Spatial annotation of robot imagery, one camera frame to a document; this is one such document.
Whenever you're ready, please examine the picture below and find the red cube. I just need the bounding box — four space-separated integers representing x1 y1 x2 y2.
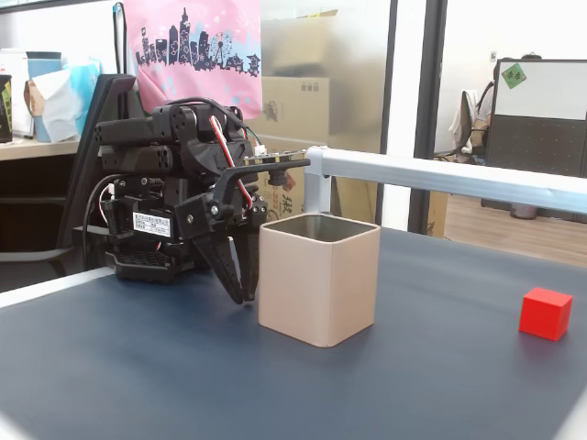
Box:
517 287 573 342

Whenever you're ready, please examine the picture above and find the beige square metal container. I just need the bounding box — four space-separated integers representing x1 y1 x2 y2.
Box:
258 213 382 348

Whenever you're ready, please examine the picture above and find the cardboard box with red print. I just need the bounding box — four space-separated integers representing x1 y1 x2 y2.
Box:
250 135 306 221

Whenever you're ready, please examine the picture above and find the cardboard box with stamp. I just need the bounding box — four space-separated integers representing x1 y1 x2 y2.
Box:
249 75 331 138

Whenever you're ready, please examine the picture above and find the wooden desk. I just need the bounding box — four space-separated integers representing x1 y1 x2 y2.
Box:
0 136 83 162

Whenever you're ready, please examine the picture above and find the light blue tissue pack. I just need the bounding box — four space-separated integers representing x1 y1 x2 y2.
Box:
63 58 105 135

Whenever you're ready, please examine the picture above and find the white paper bag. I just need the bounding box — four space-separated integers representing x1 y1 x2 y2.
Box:
30 68 89 143

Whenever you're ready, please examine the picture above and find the pink skyline print bag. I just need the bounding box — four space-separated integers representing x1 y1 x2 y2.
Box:
123 0 263 126

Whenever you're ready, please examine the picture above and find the narrow cardboard box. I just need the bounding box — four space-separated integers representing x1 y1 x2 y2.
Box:
426 190 449 239

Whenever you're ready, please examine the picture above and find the open flap cardboard box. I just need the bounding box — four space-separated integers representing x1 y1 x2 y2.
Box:
272 8 341 78

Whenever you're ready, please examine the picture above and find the black yellow box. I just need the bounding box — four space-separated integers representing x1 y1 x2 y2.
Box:
0 75 15 143

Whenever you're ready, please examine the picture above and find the white hanging jacket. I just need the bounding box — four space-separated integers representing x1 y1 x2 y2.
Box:
449 89 481 156

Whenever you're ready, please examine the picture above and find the person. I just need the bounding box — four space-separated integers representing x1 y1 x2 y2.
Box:
475 81 497 135

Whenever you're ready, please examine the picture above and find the grey partition with whiteboard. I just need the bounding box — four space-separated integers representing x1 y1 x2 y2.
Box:
485 57 587 180

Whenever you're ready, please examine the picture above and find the green square sticker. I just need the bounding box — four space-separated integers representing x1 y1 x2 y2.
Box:
500 62 528 88

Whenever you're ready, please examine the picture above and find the red white black gripper wire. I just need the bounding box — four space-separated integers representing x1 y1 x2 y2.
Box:
208 115 258 219

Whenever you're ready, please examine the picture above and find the gripper camera board with bracket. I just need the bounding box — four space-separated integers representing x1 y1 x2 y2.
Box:
208 148 313 221

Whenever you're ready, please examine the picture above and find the black base cable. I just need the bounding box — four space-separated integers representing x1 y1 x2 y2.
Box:
82 173 116 271

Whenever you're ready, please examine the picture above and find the aluminium frame rail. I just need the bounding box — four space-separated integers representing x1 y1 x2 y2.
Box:
305 145 587 216

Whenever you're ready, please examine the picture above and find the black door frame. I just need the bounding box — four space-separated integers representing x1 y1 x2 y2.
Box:
409 0 449 236

